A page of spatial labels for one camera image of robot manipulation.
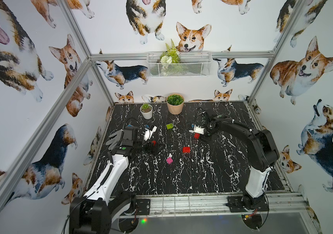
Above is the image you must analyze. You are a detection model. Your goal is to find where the pink lego brick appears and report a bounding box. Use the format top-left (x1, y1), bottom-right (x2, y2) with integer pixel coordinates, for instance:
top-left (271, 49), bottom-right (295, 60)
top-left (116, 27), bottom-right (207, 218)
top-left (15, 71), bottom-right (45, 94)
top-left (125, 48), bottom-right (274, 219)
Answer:
top-left (166, 157), bottom-right (173, 165)

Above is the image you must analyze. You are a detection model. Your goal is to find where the green fern plant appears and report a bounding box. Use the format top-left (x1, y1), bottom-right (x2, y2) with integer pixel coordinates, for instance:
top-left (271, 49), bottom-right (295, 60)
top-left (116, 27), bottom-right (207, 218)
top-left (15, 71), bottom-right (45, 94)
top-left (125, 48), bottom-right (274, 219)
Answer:
top-left (159, 40), bottom-right (181, 74)

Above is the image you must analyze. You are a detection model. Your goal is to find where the small white plant pot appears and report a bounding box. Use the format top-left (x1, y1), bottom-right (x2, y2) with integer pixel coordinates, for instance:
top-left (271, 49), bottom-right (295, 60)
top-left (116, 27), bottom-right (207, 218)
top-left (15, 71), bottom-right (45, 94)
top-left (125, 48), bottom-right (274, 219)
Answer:
top-left (140, 103), bottom-right (153, 120)

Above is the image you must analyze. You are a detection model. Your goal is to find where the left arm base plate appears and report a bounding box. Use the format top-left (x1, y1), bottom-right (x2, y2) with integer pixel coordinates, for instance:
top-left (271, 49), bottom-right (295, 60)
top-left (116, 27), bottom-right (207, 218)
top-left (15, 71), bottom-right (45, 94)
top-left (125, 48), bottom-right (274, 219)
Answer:
top-left (121, 199), bottom-right (151, 216)

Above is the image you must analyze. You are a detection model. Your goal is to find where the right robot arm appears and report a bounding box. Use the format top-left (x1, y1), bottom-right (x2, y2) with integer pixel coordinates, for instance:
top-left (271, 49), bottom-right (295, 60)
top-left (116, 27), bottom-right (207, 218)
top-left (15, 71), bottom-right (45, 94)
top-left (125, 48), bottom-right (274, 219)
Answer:
top-left (203, 112), bottom-right (279, 207)

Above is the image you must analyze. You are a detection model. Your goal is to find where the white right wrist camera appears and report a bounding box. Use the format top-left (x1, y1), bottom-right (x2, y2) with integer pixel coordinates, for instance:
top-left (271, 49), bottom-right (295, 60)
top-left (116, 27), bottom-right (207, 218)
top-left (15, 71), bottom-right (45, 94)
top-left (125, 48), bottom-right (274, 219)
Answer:
top-left (189, 125), bottom-right (204, 135)

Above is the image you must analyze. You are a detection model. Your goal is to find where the grey work glove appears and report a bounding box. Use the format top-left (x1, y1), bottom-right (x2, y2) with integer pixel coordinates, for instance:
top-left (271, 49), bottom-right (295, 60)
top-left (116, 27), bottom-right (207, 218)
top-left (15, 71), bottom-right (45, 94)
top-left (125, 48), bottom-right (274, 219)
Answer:
top-left (105, 129), bottom-right (123, 151)

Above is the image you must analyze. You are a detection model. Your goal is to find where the beige plant pot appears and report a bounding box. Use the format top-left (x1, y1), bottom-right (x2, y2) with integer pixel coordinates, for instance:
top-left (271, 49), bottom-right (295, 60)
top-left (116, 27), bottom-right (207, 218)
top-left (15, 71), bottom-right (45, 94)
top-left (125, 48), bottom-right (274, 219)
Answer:
top-left (166, 93), bottom-right (185, 115)

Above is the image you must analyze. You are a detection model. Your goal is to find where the green lego brick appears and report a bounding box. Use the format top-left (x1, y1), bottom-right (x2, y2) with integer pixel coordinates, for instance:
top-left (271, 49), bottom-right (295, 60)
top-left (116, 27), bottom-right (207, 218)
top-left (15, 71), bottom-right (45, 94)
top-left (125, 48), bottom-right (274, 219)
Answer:
top-left (166, 123), bottom-right (173, 130)

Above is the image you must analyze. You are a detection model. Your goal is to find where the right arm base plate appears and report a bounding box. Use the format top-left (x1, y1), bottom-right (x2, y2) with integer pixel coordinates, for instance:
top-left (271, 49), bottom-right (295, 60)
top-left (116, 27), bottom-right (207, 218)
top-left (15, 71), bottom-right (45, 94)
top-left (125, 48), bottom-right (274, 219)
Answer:
top-left (226, 193), bottom-right (269, 213)

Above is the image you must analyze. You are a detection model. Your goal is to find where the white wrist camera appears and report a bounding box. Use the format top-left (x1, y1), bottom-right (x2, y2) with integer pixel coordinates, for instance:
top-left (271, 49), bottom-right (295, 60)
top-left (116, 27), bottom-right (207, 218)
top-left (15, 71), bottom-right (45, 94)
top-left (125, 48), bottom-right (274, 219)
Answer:
top-left (189, 125), bottom-right (204, 135)
top-left (143, 125), bottom-right (157, 141)

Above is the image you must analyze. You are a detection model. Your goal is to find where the white wire basket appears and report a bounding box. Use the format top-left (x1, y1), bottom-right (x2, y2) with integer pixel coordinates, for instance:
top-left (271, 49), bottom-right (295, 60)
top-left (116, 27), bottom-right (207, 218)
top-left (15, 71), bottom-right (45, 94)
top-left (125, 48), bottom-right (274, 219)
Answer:
top-left (147, 52), bottom-right (213, 78)

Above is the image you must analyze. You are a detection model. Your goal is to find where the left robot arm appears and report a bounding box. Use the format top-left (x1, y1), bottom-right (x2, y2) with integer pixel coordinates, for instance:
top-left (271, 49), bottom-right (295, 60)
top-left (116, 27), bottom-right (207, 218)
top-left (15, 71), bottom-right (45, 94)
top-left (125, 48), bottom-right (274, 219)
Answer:
top-left (62, 126), bottom-right (157, 234)

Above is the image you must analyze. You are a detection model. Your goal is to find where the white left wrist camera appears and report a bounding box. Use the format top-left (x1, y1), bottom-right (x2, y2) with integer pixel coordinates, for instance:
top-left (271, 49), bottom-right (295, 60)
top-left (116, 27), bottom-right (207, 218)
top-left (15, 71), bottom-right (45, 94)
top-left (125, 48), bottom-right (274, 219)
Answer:
top-left (143, 125), bottom-right (157, 141)

